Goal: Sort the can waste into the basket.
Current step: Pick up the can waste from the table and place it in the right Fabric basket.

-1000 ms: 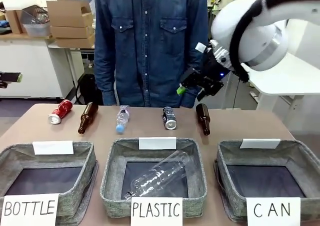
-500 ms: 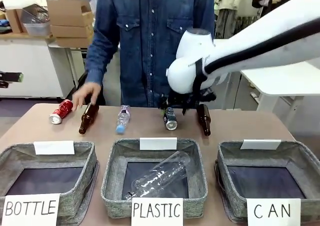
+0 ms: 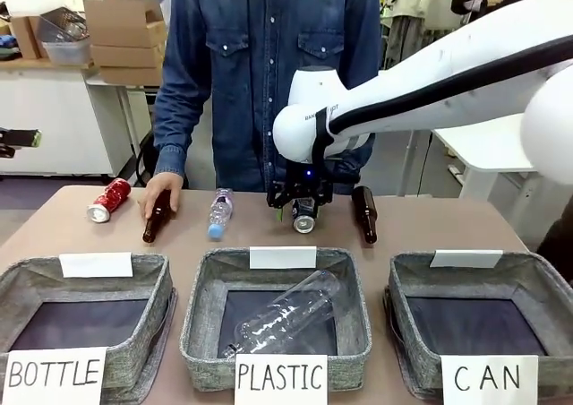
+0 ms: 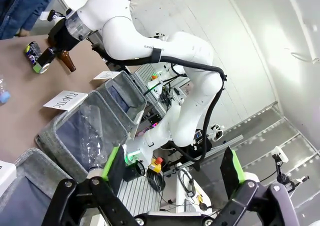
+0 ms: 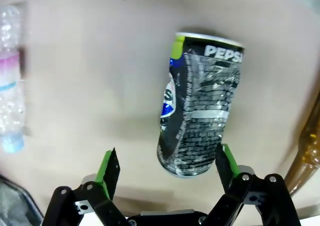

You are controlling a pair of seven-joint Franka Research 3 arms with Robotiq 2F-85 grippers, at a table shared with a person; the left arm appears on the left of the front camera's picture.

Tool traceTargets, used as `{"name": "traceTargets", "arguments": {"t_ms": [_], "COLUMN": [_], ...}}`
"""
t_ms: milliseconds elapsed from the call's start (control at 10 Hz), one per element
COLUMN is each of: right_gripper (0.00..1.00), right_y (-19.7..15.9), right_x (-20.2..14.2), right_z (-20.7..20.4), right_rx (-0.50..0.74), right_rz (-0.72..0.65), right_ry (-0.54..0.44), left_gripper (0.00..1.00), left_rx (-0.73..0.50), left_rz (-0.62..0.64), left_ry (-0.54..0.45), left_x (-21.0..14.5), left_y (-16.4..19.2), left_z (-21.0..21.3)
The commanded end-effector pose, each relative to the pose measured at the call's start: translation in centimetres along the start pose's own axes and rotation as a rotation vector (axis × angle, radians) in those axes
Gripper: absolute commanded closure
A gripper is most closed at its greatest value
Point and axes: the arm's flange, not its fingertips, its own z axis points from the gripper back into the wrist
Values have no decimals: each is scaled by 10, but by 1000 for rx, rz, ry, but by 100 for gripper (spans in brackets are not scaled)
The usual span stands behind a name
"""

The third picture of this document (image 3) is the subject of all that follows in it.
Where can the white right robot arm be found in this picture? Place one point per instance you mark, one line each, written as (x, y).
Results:
(403, 87)

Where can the flat cardboard box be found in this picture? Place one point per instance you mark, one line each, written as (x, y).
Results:
(130, 55)
(132, 75)

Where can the grey fabric basket can label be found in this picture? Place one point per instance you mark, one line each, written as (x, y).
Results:
(403, 293)

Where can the large open cardboard box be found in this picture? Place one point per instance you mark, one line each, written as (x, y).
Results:
(125, 22)

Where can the person's right forearm denim sleeve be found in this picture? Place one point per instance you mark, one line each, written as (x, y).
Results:
(172, 149)

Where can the small blue-capped water bottle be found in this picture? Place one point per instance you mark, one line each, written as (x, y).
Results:
(220, 211)

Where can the grey fabric basket bottle label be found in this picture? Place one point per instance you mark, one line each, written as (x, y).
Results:
(147, 288)

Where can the blue cloth bundle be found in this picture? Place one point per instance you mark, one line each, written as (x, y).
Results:
(8, 46)

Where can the white PLASTIC paper label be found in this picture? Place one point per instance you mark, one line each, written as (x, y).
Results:
(280, 377)

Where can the white cabinet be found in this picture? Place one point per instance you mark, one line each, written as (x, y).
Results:
(53, 118)

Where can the dark object at table edge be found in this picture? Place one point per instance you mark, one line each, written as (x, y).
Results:
(559, 252)

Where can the person's right hand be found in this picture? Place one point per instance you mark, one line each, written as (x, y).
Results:
(162, 186)

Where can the dark aluminium can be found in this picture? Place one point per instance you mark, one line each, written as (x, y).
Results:
(305, 224)

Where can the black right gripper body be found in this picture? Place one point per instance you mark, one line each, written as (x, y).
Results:
(301, 182)

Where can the large clear plastic bottle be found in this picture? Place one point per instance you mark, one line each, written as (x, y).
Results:
(286, 313)

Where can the small cardboard box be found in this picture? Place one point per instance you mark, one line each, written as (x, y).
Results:
(24, 37)

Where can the person's denim shirt torso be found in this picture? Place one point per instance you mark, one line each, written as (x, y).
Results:
(250, 64)

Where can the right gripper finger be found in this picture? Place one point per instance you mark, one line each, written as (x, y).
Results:
(279, 213)
(323, 202)

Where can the white BOTTLE paper label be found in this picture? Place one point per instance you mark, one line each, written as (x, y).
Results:
(53, 373)

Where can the white CAN paper label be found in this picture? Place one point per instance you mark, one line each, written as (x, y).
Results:
(489, 378)

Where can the white desk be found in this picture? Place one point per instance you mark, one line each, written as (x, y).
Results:
(483, 154)

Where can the clear plastic storage container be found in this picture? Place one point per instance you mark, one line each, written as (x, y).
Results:
(67, 42)

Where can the left gripper black green finger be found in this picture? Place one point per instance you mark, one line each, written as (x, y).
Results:
(20, 137)
(5, 151)

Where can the red aluminium can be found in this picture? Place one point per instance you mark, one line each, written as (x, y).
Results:
(112, 196)

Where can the blank white card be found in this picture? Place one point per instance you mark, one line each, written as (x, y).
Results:
(465, 259)
(283, 257)
(96, 264)

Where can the grey pleated skirt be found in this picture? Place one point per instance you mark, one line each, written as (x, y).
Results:
(405, 42)

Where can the grey fabric basket plastic label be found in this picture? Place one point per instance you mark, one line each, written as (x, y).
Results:
(206, 297)

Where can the brown glass bottle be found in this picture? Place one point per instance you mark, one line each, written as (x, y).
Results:
(153, 226)
(365, 210)

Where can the person's left forearm denim sleeve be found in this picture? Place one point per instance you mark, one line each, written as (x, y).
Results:
(356, 174)

